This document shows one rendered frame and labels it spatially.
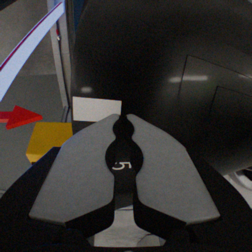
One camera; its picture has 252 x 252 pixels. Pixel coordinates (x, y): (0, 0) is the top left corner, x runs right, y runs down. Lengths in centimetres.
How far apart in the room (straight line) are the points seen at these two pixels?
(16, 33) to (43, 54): 26
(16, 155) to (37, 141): 66
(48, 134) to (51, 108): 81
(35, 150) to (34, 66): 124
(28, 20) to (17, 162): 91
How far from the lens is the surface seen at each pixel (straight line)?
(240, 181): 41
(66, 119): 57
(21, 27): 151
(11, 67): 23
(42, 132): 45
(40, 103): 131
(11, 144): 115
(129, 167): 17
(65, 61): 51
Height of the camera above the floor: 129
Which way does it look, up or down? 43 degrees down
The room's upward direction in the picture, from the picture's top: 178 degrees clockwise
